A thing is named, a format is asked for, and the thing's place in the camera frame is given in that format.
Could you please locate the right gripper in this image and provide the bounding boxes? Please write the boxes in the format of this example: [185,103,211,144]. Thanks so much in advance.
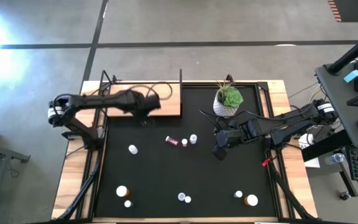
[212,124,245,162]

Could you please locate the orange pill bottle white cap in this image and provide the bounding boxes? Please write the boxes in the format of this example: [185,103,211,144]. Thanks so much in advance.
[244,194,259,207]
[116,185,130,198]

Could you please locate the succulent in patterned white pot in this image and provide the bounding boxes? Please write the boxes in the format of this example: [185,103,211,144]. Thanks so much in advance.
[212,80,244,118]

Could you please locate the small vial red pills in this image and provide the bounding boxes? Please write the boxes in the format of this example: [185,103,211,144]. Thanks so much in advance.
[165,135,180,147]

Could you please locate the black table mat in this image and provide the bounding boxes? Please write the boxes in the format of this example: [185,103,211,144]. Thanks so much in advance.
[93,83,278,218]

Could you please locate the white label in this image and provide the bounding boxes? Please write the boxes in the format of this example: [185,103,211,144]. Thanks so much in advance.
[297,133,315,149]

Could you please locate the white paper sheet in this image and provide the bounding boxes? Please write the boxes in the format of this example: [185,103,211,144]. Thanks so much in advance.
[303,157,321,169]

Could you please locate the clear water bottle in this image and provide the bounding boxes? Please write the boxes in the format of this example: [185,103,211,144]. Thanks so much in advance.
[323,152,347,166]

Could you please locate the dark grey desk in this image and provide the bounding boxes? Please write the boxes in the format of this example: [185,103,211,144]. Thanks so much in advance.
[314,60,358,149]

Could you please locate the blue sticky note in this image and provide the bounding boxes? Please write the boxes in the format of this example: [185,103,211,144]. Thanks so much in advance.
[342,69,358,83]

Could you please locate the black pole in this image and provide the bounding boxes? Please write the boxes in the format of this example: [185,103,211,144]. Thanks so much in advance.
[327,27,358,75]

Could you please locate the left camera cable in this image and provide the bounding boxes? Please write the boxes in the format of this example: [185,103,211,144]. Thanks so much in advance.
[116,81,173,102]

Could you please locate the camera cable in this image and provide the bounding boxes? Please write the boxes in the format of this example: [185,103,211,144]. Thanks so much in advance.
[116,81,173,102]
[198,108,279,131]

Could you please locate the right camera cable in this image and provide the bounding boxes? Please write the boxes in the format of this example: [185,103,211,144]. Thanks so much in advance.
[198,108,279,131]

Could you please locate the black shelf frame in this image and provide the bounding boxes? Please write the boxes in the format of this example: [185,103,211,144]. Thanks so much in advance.
[96,68,183,119]

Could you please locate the black table frame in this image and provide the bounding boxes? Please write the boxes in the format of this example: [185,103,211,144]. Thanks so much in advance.
[26,70,323,224]

